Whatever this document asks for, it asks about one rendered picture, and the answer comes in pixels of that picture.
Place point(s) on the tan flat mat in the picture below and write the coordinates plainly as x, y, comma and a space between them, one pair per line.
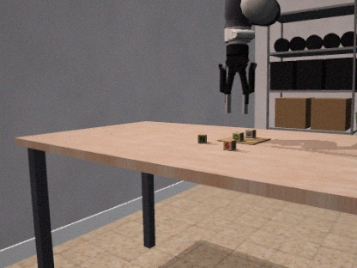
250, 141

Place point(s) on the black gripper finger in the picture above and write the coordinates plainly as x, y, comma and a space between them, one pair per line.
247, 87
227, 82

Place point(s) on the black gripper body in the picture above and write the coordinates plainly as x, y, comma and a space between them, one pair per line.
237, 53

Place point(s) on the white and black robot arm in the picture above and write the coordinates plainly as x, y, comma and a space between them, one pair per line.
238, 13

